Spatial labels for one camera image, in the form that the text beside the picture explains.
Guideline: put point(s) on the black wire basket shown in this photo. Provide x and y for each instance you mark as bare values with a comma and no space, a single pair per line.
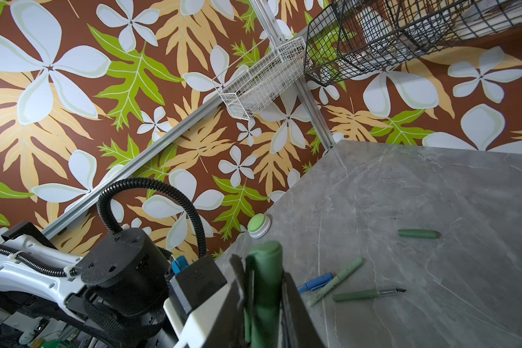
352,38

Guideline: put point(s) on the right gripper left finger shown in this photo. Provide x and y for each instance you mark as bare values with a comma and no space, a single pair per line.
228,329

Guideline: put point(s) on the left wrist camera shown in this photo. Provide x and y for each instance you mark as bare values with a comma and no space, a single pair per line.
197,293

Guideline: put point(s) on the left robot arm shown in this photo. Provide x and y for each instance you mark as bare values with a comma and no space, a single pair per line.
116,292

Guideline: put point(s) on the green pen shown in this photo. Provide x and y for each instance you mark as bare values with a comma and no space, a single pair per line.
367,294
338,279

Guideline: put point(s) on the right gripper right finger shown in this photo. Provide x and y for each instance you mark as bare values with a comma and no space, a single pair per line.
297,329

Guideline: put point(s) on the green push button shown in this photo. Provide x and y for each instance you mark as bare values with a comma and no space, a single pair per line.
258,226

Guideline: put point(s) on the blue pen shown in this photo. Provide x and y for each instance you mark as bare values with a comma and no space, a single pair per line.
316,283

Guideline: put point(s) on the white wire basket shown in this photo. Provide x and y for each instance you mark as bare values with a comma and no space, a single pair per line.
257,86

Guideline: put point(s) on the dark green pen cap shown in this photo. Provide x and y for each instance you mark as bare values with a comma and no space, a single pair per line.
418,234
264,272

